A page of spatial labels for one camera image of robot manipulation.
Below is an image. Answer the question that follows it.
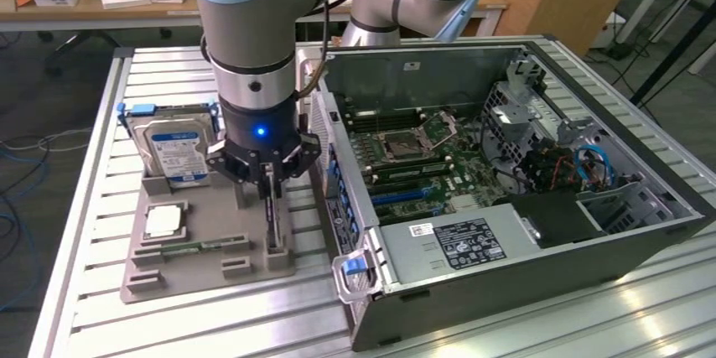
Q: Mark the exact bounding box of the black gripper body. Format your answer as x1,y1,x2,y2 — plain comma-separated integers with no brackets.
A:
219,97,303,183

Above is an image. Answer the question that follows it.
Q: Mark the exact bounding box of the graphics card with metal bracket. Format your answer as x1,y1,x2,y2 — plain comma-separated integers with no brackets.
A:
261,163,285,255

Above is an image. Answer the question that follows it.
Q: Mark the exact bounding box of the hard disk in blue caddy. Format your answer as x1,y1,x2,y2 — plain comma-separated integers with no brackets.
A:
115,100,225,189

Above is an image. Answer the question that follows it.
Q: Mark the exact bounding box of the grey parts rack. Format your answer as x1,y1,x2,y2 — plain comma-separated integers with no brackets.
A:
120,156,299,305

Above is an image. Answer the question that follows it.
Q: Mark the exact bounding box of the CPU socket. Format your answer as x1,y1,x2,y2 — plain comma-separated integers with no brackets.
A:
379,129,428,158

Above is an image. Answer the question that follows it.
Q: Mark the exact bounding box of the silver CPU chip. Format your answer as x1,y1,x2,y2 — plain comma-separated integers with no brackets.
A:
144,208,185,238

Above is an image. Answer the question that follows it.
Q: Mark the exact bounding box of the black installed RAM stick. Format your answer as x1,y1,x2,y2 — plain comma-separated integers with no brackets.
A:
369,158,453,182

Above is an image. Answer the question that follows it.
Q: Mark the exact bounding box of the blue expansion slot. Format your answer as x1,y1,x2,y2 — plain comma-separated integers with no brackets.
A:
368,189,428,205

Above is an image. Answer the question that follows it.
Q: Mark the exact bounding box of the green RAM stick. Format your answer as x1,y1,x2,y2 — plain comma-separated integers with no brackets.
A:
136,236,247,256

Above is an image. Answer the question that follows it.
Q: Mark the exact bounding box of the metal socket cover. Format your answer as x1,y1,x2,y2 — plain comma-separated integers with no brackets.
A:
419,110,461,153

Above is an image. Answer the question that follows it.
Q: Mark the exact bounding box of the green motherboard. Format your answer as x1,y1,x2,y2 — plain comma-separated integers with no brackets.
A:
339,96,508,225

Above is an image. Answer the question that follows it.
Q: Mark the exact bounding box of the grey power supply unit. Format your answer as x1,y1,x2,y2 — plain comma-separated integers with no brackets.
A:
379,202,543,286

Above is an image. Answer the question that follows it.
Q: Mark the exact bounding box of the black office chair base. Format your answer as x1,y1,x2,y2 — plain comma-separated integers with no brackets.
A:
39,30,121,78

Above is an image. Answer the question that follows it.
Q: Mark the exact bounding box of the wooden desk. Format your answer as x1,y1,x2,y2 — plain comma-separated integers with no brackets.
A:
0,0,511,45

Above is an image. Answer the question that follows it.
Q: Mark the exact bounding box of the metal drive cage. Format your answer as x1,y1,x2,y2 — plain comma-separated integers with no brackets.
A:
477,58,567,166

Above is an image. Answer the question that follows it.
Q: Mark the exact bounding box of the black open PC case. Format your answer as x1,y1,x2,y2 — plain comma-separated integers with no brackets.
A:
295,34,716,353

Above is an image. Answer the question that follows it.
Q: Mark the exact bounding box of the metal disk bay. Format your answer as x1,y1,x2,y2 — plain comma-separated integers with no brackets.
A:
575,177,676,236

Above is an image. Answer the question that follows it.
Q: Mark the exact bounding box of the white bin with red dot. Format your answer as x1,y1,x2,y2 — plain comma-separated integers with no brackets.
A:
589,12,628,51

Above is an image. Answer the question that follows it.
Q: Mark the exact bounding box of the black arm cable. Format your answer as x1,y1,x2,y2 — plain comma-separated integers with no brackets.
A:
296,0,363,101

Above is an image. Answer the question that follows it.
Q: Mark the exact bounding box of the white floor cable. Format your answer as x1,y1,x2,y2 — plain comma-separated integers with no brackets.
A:
0,126,92,154

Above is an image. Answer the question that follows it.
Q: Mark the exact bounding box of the blue floor cable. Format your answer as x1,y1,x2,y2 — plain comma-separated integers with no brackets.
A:
0,139,52,314

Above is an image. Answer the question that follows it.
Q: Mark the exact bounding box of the orange wire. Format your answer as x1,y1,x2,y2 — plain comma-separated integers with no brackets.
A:
551,155,579,191

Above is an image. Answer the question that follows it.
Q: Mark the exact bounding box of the black air duct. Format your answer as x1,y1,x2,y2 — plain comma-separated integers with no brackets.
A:
512,195,607,249

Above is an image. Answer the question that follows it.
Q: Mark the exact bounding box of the blue wire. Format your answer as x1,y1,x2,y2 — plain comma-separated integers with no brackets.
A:
573,143,617,191

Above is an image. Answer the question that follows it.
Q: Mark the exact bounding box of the white desk frame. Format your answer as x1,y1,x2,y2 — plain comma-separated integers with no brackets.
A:
617,0,716,75

